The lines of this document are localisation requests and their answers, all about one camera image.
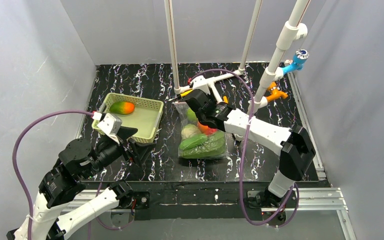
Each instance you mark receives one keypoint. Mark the white faucet pipe stand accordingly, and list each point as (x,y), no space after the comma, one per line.
(292,30)

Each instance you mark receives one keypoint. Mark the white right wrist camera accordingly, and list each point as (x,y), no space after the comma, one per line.
(201,83)

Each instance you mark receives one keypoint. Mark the aluminium rail frame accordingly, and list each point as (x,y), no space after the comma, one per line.
(313,209)

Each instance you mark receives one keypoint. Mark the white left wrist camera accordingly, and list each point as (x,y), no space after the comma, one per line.
(109,124)

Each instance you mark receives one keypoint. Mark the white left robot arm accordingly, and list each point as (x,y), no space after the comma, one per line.
(81,161)

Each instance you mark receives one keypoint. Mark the blue faucet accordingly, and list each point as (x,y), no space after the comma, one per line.
(298,61)

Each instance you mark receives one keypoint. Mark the white pvc pipe frame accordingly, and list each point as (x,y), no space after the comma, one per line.
(168,9)

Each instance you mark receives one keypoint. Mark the green cucumber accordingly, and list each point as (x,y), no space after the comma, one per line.
(193,142)

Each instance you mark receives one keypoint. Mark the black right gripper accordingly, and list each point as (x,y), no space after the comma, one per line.
(206,117)

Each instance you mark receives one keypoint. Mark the clear zip top bag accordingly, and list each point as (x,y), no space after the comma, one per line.
(181,108)

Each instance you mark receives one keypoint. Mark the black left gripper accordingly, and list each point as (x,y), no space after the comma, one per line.
(125,144)

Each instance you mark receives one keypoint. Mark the green leafy vegetable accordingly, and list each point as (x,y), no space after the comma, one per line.
(215,147)

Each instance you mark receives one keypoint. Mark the orange faucet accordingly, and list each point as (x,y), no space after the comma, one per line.
(275,93)

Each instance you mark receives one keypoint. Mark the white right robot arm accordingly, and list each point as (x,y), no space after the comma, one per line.
(293,145)

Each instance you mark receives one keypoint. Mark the pale green cabbage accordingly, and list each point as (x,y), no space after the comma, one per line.
(189,131)

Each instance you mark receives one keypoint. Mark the pale green plastic basket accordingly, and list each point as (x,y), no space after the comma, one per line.
(146,116)

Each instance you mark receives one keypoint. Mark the green apple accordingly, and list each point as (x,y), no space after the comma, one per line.
(191,116)

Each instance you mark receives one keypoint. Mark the green mango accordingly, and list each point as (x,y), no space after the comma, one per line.
(122,108)

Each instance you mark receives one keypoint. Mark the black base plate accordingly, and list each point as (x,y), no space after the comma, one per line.
(188,200)

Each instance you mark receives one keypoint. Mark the yellow handled screwdriver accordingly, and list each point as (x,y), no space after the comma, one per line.
(179,96)

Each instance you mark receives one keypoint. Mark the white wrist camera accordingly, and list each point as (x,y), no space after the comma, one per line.
(201,83)
(109,124)

